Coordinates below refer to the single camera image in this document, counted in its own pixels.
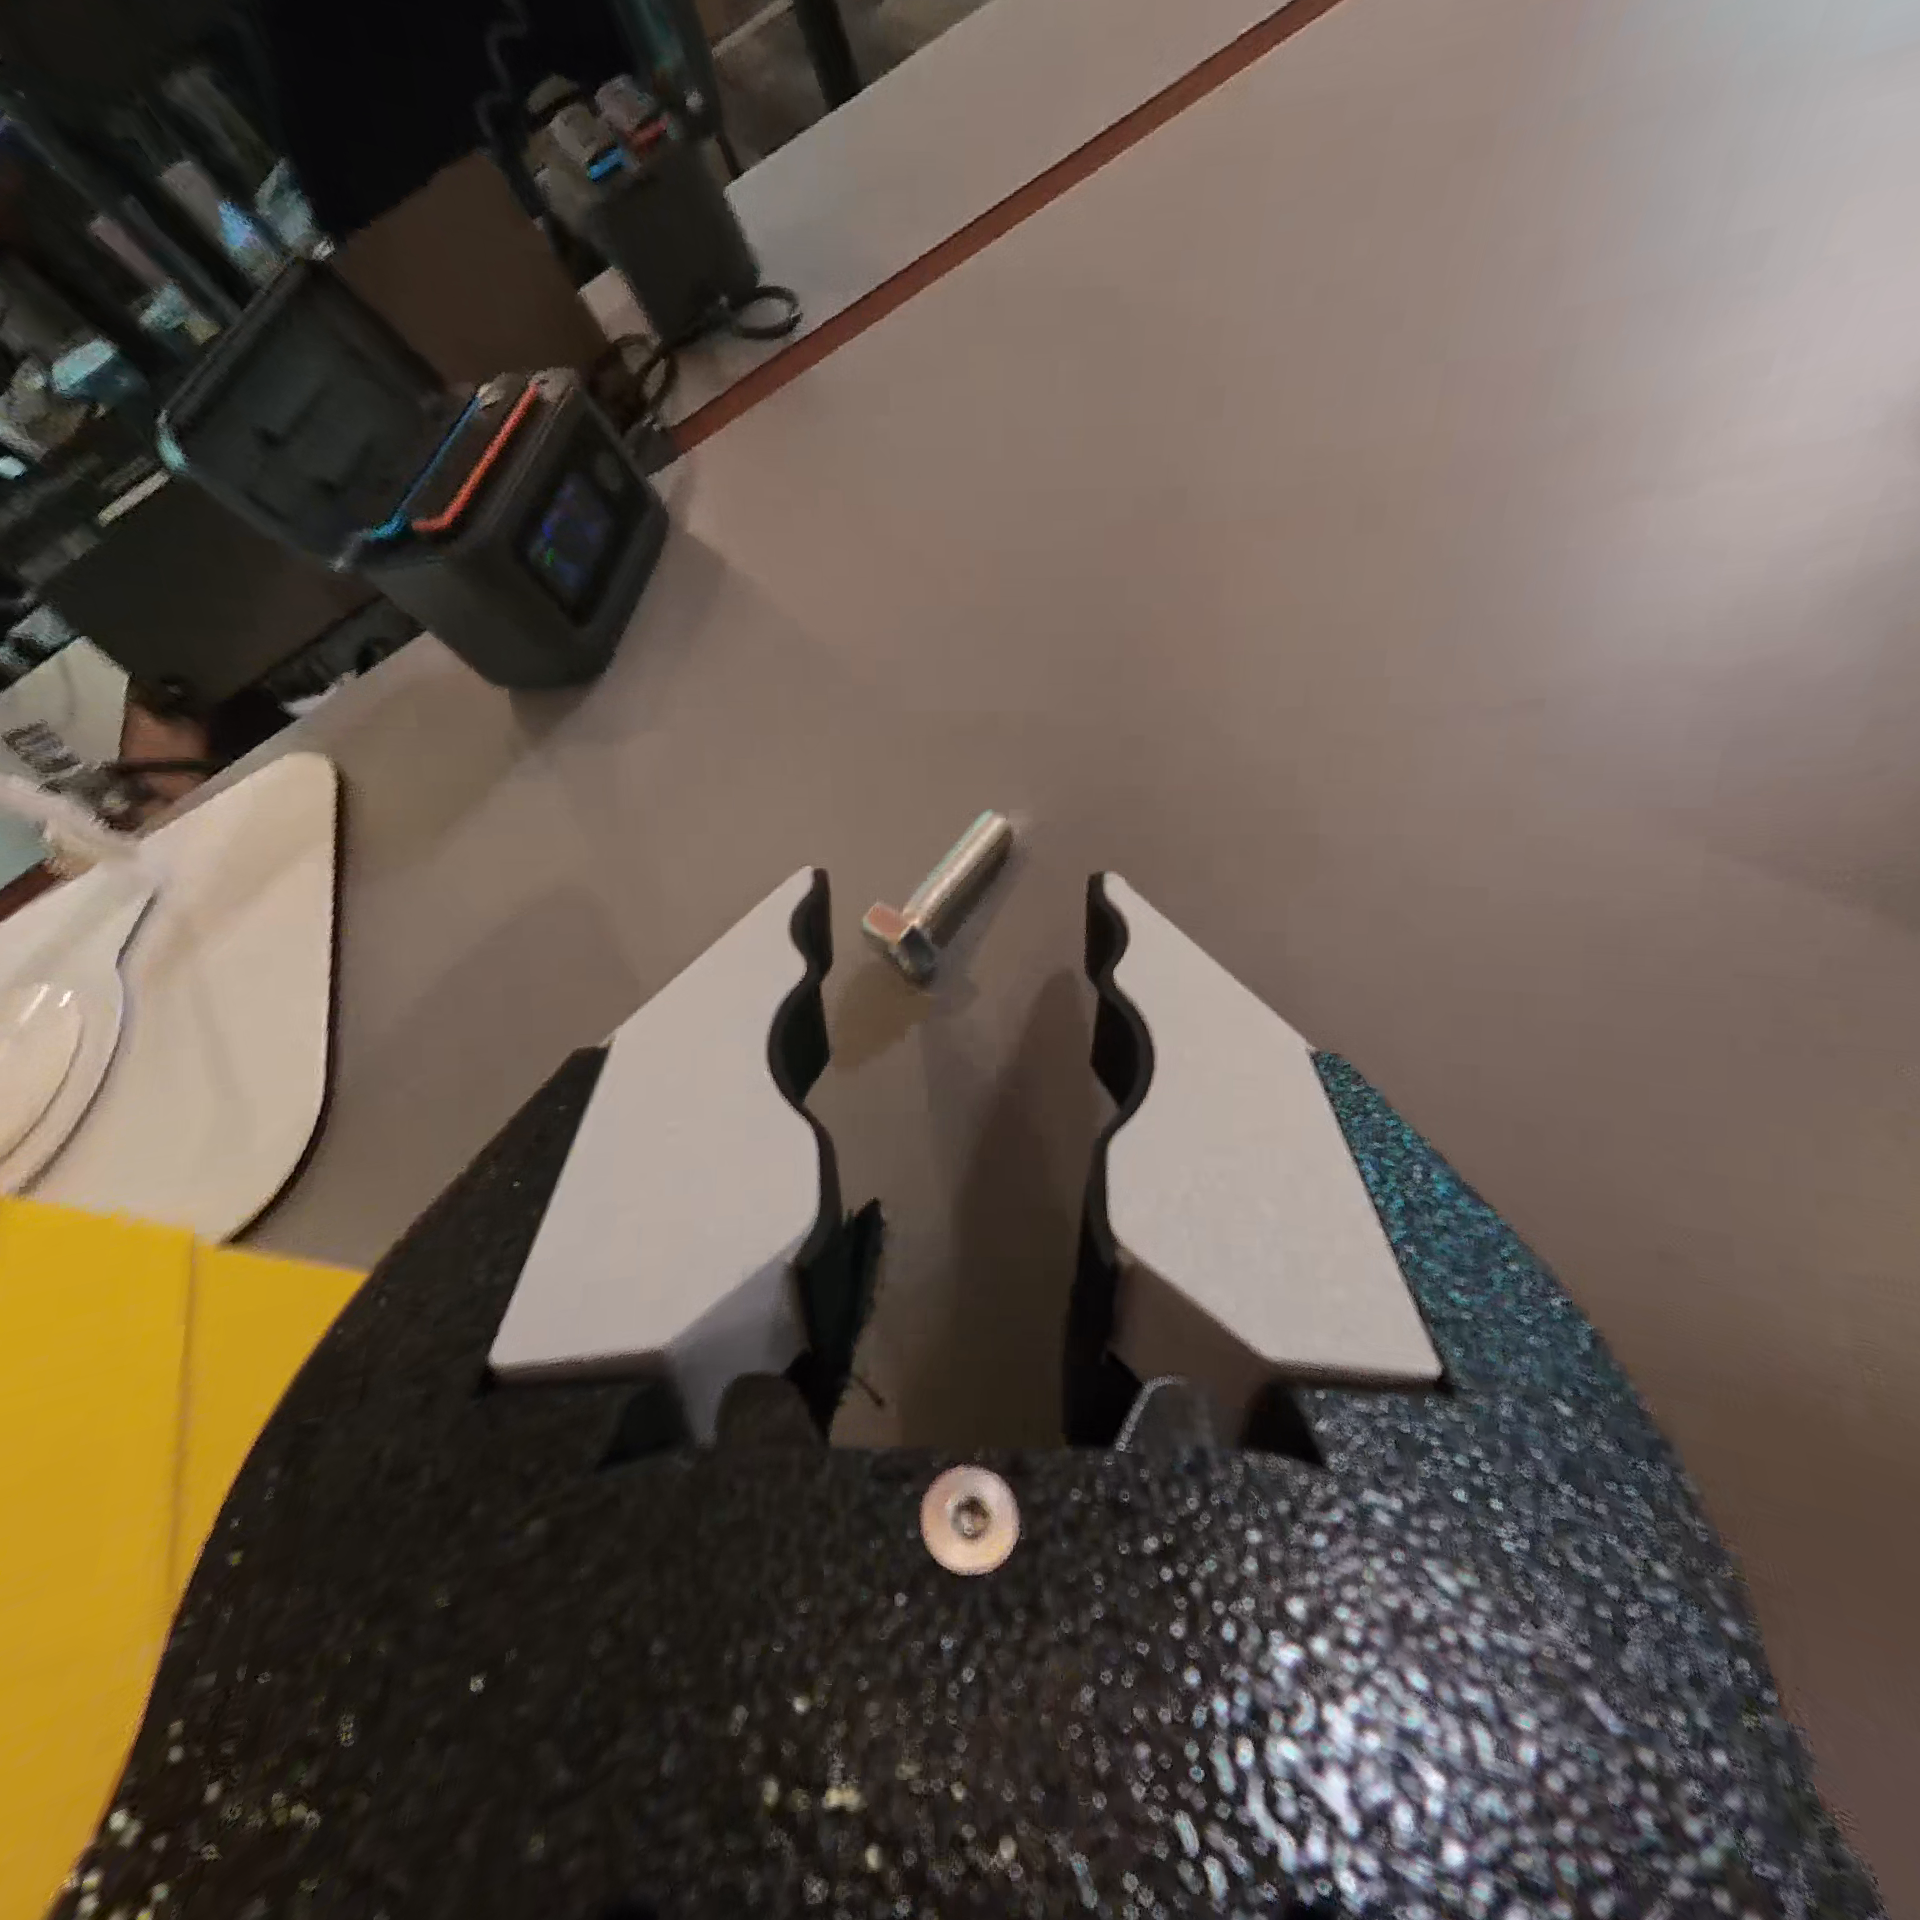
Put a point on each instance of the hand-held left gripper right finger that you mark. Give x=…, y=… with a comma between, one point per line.
x=1261, y=1200

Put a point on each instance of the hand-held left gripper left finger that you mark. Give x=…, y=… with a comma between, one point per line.
x=674, y=1171

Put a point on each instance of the steel hex bolt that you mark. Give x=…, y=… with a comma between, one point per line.
x=945, y=893

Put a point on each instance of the yellow plastic bin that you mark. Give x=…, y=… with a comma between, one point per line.
x=91, y=1501

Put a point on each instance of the black charging case with display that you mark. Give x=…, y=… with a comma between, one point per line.
x=495, y=601

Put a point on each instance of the black battery charger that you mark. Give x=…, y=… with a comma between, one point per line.
x=669, y=241

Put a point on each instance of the brown cardboard box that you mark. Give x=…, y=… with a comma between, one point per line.
x=451, y=255

